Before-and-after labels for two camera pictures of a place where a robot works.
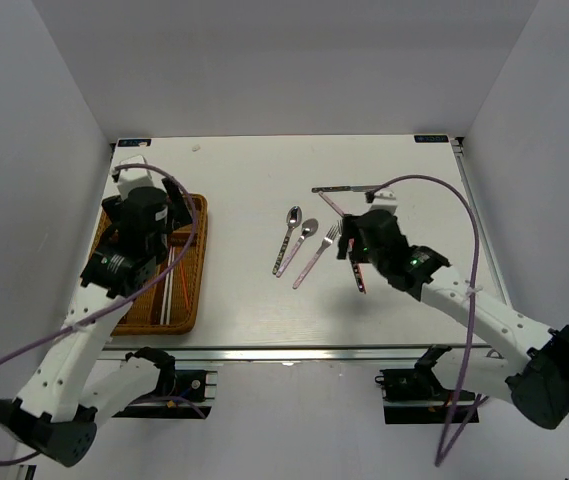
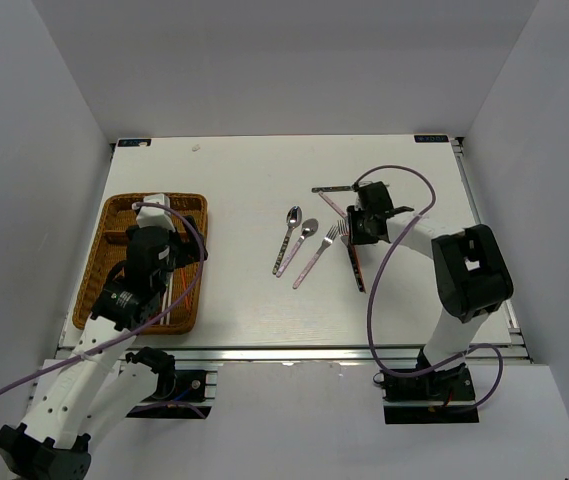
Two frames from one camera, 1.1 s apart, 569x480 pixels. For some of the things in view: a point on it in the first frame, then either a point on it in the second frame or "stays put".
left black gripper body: (179, 212) to (185, 252)
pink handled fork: (316, 256) stays put
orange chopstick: (184, 286) stays put
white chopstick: (165, 290) stays put
